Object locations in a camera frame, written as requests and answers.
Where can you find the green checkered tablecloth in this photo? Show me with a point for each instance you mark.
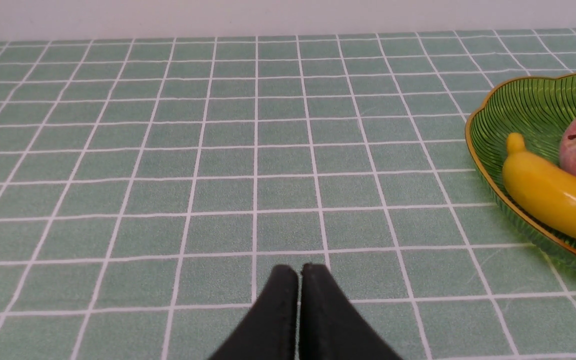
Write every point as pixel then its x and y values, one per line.
pixel 148 187

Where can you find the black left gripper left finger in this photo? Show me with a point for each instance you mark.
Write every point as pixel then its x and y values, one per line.
pixel 268 329

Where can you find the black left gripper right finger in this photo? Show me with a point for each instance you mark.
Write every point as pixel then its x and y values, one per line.
pixel 330 328

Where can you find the green glass fruit plate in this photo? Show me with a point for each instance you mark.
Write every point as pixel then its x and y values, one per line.
pixel 540 108

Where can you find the yellow banana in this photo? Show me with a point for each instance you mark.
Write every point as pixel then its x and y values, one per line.
pixel 543 190

